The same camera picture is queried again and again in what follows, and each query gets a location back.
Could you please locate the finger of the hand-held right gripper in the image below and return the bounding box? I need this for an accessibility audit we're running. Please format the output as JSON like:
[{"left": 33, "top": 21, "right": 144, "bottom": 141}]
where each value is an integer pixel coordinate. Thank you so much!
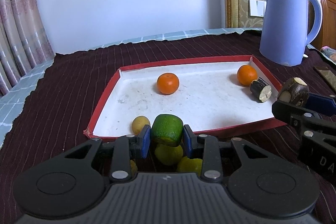
[
  {"left": 272, "top": 99, "right": 336, "bottom": 141},
  {"left": 306, "top": 94, "right": 336, "bottom": 117}
]

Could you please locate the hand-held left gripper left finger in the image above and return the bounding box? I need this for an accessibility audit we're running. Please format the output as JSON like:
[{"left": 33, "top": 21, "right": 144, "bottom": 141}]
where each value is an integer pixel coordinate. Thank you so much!
[{"left": 63, "top": 125, "right": 152, "bottom": 183}]

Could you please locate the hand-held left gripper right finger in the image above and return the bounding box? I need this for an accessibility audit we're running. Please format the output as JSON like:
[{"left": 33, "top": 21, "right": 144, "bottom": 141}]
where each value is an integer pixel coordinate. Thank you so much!
[{"left": 183, "top": 124, "right": 266, "bottom": 183}]

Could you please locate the knobby dark sugarcane piece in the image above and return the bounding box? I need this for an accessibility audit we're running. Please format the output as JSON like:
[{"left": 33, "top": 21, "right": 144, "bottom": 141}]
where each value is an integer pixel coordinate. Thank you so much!
[{"left": 277, "top": 77, "right": 310, "bottom": 107}]

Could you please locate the green lime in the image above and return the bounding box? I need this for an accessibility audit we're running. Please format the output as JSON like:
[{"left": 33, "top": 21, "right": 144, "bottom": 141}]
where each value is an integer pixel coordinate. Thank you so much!
[
  {"left": 154, "top": 144, "right": 184, "bottom": 166},
  {"left": 177, "top": 157, "right": 203, "bottom": 175}
]

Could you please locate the green cucumber piece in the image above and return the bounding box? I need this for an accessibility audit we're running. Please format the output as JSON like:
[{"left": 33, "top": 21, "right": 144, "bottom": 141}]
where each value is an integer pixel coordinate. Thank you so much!
[{"left": 151, "top": 114, "right": 184, "bottom": 147}]

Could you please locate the dark purple sugarcane piece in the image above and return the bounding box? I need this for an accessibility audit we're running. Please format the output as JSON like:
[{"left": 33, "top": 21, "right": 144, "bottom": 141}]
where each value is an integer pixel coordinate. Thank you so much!
[{"left": 250, "top": 77, "right": 273, "bottom": 103}]

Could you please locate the red cardboard tray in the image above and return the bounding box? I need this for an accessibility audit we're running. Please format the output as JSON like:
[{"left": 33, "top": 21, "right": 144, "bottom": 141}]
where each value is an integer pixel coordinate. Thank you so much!
[{"left": 83, "top": 55, "right": 286, "bottom": 142}]

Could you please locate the small orange mandarin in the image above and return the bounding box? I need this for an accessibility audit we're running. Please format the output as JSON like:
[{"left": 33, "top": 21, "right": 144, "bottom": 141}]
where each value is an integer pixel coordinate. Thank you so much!
[{"left": 237, "top": 65, "right": 258, "bottom": 86}]

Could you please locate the large orange mandarin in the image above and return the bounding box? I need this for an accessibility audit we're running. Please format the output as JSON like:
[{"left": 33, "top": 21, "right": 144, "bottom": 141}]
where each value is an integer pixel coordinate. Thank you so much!
[{"left": 157, "top": 73, "right": 180, "bottom": 95}]

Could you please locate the pink patterned cloth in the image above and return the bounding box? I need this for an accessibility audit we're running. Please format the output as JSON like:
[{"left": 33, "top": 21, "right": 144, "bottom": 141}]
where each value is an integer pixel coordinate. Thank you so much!
[{"left": 320, "top": 46, "right": 336, "bottom": 61}]

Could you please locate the blue electric kettle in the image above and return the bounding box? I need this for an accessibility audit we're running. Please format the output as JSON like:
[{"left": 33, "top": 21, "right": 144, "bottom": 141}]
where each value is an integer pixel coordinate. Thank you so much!
[{"left": 259, "top": 0, "right": 323, "bottom": 67}]

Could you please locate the wooden chair back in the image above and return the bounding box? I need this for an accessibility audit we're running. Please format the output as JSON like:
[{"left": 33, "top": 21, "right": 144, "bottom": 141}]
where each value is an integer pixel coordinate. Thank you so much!
[{"left": 309, "top": 0, "right": 336, "bottom": 51}]

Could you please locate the dark striped table cloth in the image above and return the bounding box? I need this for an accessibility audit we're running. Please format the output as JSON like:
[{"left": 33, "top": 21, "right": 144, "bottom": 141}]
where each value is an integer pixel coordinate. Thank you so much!
[{"left": 0, "top": 30, "right": 336, "bottom": 224}]

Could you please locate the pink patterned curtain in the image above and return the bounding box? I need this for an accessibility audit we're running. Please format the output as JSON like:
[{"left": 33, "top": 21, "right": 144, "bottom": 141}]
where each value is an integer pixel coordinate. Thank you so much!
[{"left": 0, "top": 0, "right": 55, "bottom": 96}]

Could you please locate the white wall switch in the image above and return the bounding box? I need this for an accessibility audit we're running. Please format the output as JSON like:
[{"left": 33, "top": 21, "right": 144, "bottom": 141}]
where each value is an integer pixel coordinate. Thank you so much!
[{"left": 248, "top": 0, "right": 267, "bottom": 17}]

